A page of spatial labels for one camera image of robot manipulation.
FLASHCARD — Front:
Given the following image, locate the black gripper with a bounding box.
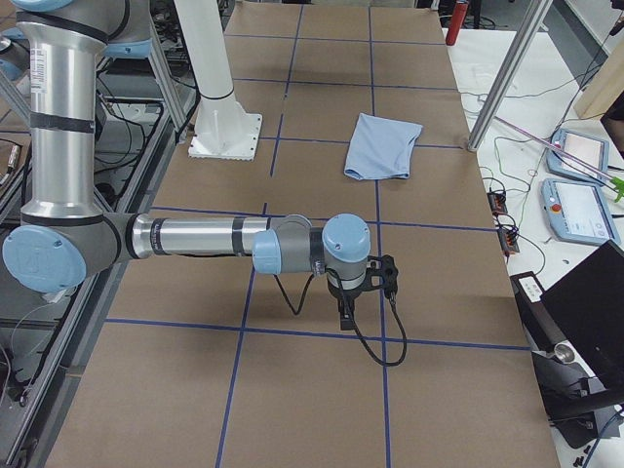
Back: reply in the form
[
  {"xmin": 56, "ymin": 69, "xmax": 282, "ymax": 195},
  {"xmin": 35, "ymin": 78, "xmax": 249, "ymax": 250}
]
[{"xmin": 328, "ymin": 281, "xmax": 373, "ymax": 331}]

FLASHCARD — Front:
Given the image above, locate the light blue t-shirt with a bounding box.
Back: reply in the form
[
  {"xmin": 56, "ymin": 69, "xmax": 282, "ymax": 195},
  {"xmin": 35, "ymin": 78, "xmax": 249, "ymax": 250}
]
[{"xmin": 343, "ymin": 113, "xmax": 423, "ymax": 180}]

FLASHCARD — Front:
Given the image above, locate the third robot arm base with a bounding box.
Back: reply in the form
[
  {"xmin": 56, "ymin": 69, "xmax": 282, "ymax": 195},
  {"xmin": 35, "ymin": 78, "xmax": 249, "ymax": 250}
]
[{"xmin": 1, "ymin": 27, "xmax": 30, "ymax": 81}]

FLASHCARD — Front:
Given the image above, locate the small orange circuit board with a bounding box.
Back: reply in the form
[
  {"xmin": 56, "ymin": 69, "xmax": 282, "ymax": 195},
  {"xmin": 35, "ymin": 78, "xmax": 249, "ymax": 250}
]
[{"xmin": 487, "ymin": 190, "xmax": 508, "ymax": 215}]

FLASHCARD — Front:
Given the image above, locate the black monitor and stand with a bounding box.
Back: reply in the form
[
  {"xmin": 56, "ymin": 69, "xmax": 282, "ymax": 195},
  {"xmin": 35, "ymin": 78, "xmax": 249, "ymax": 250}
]
[{"xmin": 511, "ymin": 241, "xmax": 623, "ymax": 449}]

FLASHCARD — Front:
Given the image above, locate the near blue teach pendant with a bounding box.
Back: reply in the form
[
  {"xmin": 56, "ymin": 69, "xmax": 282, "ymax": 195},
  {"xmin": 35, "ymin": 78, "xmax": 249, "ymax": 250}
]
[{"xmin": 540, "ymin": 178, "xmax": 620, "ymax": 246}]

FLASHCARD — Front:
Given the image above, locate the blue teach pendant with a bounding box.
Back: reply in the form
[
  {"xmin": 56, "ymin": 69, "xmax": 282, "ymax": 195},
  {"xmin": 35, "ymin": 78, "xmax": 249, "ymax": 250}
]
[
  {"xmin": 546, "ymin": 129, "xmax": 608, "ymax": 182},
  {"xmin": 540, "ymin": 178, "xmax": 620, "ymax": 246}
]

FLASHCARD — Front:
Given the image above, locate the far blue teach pendant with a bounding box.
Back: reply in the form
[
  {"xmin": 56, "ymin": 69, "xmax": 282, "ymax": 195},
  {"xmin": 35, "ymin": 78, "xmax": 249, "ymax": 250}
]
[{"xmin": 546, "ymin": 129, "xmax": 608, "ymax": 182}]

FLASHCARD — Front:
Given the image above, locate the red cylinder bottle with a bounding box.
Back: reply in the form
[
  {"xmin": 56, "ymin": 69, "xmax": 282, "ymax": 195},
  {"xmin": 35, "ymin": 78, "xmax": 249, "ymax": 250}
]
[{"xmin": 446, "ymin": 0, "xmax": 469, "ymax": 46}]

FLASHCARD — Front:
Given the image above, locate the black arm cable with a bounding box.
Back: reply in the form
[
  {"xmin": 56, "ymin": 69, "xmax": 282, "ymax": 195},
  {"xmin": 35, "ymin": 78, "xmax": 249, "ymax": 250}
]
[{"xmin": 272, "ymin": 272, "xmax": 409, "ymax": 367}]

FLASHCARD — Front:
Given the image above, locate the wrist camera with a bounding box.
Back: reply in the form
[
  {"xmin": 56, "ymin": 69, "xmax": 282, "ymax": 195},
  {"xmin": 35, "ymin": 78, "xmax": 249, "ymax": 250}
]
[{"xmin": 362, "ymin": 254, "xmax": 399, "ymax": 300}]

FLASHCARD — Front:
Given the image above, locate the aluminium side frame rack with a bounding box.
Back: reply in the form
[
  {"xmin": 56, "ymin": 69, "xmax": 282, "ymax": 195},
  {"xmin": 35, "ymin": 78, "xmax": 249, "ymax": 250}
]
[{"xmin": 1, "ymin": 43, "xmax": 195, "ymax": 467}]

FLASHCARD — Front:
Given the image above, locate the aluminium frame post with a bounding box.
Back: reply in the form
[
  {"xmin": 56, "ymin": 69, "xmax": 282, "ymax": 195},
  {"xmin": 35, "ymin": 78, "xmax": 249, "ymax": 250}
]
[{"xmin": 467, "ymin": 0, "xmax": 553, "ymax": 152}]

